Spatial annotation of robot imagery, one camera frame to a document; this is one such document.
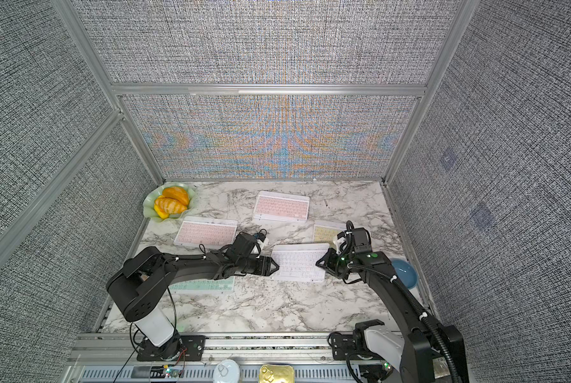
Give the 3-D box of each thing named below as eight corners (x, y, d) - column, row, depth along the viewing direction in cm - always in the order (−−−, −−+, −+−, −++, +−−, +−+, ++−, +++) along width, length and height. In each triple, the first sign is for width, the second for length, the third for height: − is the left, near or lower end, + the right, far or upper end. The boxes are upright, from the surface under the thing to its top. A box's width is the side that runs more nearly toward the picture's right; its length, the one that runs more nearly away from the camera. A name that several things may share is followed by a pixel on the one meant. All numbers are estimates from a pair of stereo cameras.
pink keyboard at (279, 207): (253, 221, 107) (252, 217, 104) (256, 195, 117) (255, 191, 114) (310, 221, 107) (311, 217, 104) (308, 195, 117) (308, 191, 114)
